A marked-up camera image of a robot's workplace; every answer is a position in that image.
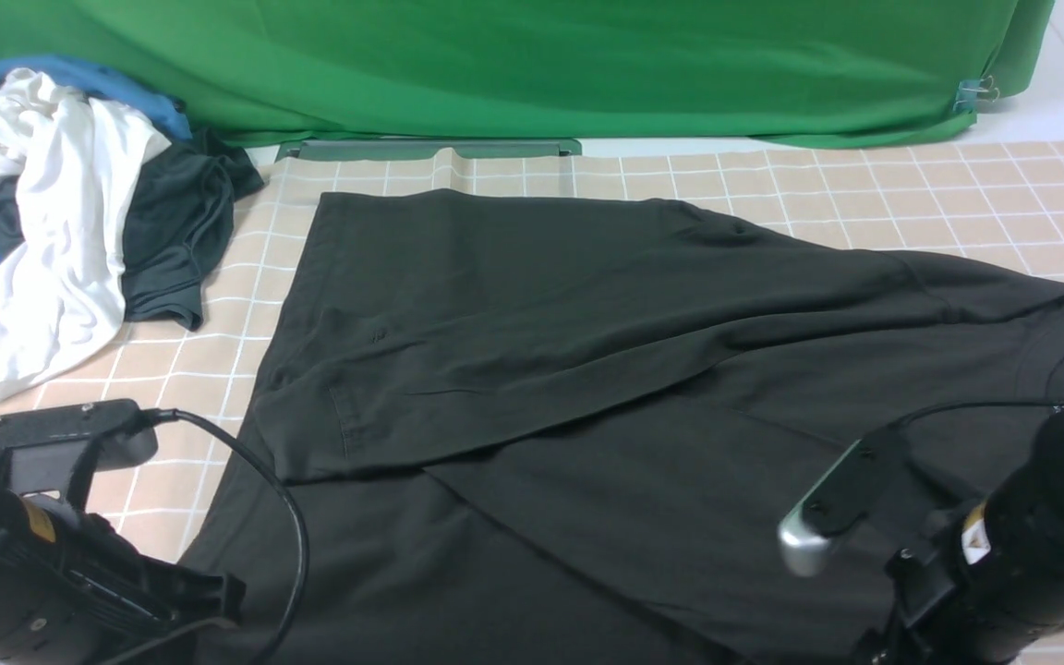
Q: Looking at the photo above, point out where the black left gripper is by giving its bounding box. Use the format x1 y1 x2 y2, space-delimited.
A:
0 495 246 664

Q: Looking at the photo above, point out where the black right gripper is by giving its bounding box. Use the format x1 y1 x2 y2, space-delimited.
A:
852 501 1050 664

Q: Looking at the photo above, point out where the dark gray long-sleeve top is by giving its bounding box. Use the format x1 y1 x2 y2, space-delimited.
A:
240 190 1064 664

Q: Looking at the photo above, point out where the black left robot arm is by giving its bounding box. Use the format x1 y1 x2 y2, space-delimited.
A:
0 412 245 664

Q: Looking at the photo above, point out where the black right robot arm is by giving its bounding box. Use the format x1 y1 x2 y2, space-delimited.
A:
850 403 1064 664

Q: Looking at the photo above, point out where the white crumpled garment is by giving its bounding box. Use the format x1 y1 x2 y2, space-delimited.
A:
0 68 170 401

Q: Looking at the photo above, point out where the blue crumpled garment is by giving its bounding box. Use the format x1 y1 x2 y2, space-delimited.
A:
0 54 193 260

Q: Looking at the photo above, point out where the dark teal crumpled garment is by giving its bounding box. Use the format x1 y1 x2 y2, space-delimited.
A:
0 127 265 330

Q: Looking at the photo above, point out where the checkered beige tablecloth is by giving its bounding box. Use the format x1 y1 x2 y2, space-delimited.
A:
0 139 1064 665

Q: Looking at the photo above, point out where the blue binder clip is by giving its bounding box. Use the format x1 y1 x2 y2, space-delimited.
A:
951 76 1001 115

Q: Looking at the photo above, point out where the green metal stand base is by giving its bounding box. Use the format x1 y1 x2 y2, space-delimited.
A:
275 138 584 163

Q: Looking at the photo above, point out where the green backdrop cloth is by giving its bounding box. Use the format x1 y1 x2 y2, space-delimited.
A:
0 1 1053 149

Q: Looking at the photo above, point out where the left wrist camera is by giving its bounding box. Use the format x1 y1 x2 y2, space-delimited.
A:
0 399 159 511

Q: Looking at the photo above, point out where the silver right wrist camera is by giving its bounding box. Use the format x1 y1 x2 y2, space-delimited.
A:
778 426 909 578

